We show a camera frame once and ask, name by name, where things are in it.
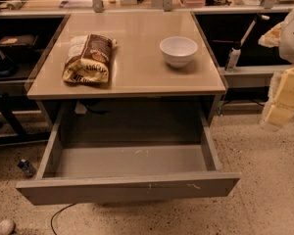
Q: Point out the grey cabinet with tan top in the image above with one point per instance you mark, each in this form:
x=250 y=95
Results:
x=138 y=67

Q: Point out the white ceramic bowl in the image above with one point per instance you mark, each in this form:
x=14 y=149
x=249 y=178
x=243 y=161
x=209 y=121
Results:
x=178 y=51

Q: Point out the brown yellow chip bag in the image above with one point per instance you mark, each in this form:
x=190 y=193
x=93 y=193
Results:
x=89 y=58

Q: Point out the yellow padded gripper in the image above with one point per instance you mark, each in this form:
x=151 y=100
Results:
x=293 y=38

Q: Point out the black headset on shelf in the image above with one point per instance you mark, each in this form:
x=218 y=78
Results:
x=7 y=65

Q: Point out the grey top drawer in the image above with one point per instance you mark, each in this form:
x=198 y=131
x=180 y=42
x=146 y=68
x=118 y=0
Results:
x=129 y=152

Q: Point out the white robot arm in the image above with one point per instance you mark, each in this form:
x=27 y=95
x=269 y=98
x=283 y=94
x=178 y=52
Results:
x=279 y=108

